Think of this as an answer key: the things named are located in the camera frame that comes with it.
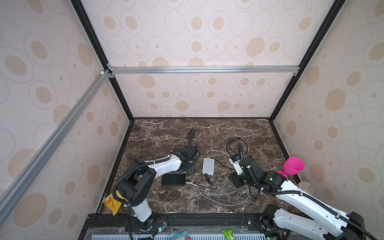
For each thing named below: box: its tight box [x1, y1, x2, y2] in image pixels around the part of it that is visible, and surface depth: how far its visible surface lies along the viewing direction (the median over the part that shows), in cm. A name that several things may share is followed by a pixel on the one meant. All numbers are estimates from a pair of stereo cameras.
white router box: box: [202, 158, 215, 176], surface depth 94 cm
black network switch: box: [161, 173, 186, 186], surface depth 89 cm
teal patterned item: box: [167, 230, 192, 240], surface depth 70 cm
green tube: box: [221, 228, 234, 240], surface depth 71 cm
